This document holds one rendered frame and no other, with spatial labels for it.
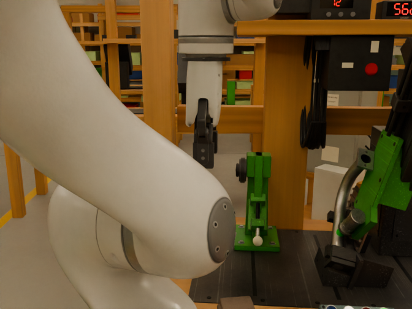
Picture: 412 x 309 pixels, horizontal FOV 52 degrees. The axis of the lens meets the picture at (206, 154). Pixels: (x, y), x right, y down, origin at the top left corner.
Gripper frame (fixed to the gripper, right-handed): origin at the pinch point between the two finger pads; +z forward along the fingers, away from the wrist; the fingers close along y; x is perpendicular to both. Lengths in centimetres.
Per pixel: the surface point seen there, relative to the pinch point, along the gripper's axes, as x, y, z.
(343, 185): 33, -43, 19
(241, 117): 6, -74, 6
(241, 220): 7, -72, 42
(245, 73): 16, -974, 47
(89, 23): -345, -923, -68
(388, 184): 40, -29, 14
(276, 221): 18, -66, 39
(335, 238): 30, -34, 30
